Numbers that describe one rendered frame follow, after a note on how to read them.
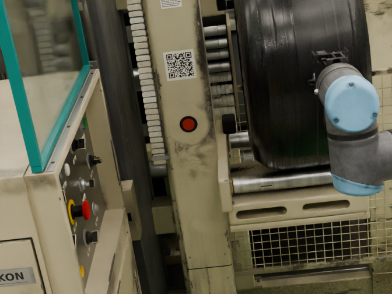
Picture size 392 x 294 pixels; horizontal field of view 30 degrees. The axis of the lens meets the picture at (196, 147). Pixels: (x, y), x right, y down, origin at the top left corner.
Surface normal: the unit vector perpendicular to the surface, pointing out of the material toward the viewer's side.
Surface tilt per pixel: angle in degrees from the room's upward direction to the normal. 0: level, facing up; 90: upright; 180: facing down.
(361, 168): 83
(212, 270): 90
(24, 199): 90
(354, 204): 90
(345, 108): 78
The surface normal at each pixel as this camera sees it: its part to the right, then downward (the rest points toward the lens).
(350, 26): 0.19, -0.15
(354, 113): -0.04, 0.22
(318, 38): -0.07, -0.06
